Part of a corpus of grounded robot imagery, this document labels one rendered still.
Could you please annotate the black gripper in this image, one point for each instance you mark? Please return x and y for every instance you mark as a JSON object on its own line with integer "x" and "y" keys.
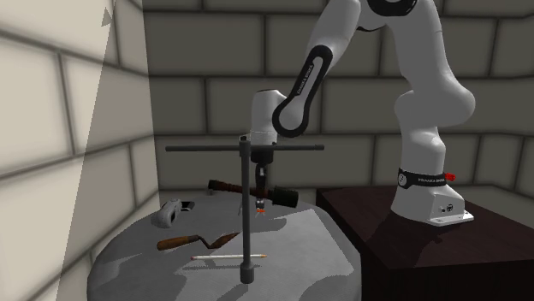
{"x": 262, "y": 156}

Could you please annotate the white pencil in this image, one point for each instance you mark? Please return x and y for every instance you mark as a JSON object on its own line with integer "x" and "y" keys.
{"x": 221, "y": 257}

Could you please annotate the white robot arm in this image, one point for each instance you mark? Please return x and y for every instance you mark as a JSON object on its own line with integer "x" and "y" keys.
{"x": 421, "y": 104}

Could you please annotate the small orange object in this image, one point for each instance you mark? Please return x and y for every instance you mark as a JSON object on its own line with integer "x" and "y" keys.
{"x": 260, "y": 211}

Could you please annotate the grey handheld device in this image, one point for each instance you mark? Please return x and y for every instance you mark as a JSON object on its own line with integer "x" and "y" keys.
{"x": 166, "y": 214}

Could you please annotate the rusty brown tool black end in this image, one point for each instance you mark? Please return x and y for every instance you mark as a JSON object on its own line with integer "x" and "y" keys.
{"x": 284, "y": 196}

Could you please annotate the dark brown robot stand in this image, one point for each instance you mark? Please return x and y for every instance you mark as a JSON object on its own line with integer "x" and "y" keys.
{"x": 438, "y": 254}

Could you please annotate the dark grey T-shaped wrench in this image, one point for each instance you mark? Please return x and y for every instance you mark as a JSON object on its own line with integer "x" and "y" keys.
{"x": 246, "y": 233}

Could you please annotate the grey round table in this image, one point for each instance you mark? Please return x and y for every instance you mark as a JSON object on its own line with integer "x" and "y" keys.
{"x": 308, "y": 258}

